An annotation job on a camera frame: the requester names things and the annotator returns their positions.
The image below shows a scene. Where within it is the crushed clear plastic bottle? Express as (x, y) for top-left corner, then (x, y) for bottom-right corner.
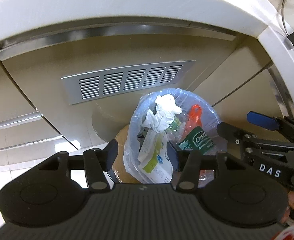
(165, 117), (215, 154)

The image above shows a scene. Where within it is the red plastic bag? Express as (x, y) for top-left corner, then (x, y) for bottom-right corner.
(182, 104), (202, 139)

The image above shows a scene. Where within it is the white green medicine box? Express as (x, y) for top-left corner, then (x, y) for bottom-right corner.
(138, 128), (173, 184)

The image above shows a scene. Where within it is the white tissue ball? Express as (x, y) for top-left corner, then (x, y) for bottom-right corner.
(142, 94), (183, 133)

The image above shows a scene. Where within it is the blue lined trash bin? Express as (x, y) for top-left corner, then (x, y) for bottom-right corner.
(123, 88), (227, 183)

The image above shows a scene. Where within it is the cabinet vent grille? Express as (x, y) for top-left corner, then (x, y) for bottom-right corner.
(61, 60), (195, 105)

